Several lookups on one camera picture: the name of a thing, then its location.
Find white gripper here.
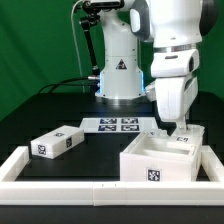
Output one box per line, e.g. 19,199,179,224
155,75,198,132

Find white cabinet door panel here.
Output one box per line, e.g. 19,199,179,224
148,129,168,138
167,125,204,151

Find white cabinet body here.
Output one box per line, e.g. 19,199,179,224
120,133,202,182

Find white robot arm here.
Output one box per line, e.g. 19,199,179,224
96,0,218,131

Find white cabinet top block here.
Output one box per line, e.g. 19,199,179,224
31,125,84,159

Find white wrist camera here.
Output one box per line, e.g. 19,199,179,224
145,82,156,102

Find white U-shaped fence frame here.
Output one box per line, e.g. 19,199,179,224
0,146,224,206

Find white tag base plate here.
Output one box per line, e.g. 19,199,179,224
80,117,158,133

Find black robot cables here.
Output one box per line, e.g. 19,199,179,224
38,78,101,95

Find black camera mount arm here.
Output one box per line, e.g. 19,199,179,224
80,0,124,76

